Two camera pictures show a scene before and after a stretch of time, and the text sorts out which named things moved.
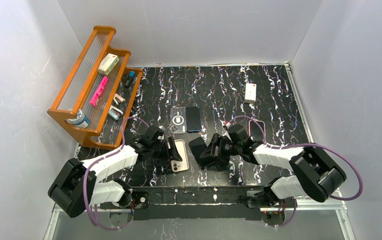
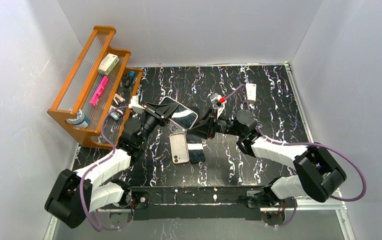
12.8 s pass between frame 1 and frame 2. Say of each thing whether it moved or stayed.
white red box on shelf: stayed
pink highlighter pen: stayed
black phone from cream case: moved
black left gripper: moved
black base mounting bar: stayed
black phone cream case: moved
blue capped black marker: stayed
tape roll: stayed
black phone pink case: moved
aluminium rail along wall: stayed
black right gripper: moved
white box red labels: stayed
